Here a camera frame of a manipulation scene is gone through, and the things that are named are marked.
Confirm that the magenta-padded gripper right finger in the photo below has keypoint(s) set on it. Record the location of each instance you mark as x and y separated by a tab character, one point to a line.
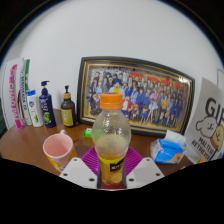
145	170

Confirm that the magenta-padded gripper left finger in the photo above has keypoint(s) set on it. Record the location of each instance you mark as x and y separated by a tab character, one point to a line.
76	170

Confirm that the orange-capped juice bottle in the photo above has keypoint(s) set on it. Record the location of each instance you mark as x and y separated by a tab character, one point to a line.
111	133

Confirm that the pink yellow patterned mug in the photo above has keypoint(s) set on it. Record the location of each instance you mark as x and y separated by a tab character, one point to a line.
57	148

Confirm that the blue tissue pack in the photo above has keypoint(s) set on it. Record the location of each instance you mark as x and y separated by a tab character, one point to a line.
166	150

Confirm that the round red coaster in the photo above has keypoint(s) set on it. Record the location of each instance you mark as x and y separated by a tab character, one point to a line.
111	186

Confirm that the small green packet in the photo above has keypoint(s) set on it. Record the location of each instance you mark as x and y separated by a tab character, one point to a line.
88	133

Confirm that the amber pump bottle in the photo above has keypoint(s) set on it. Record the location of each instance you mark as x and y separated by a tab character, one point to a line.
68	115

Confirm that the dark blue pump bottle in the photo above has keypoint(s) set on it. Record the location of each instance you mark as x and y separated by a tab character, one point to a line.
47	111

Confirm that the white blue-capped bottle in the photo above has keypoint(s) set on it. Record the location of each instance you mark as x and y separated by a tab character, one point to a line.
35	111

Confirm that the framed group picture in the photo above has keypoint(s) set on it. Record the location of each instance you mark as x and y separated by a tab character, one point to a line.
150	96

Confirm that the white printed gift bag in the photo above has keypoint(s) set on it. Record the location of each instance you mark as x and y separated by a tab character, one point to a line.
206	111

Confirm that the white blue shuttlecock tube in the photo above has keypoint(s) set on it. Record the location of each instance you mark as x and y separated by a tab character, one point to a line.
24	93

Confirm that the pink white shuttlecock tube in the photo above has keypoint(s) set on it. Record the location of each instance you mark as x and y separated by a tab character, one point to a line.
15	100

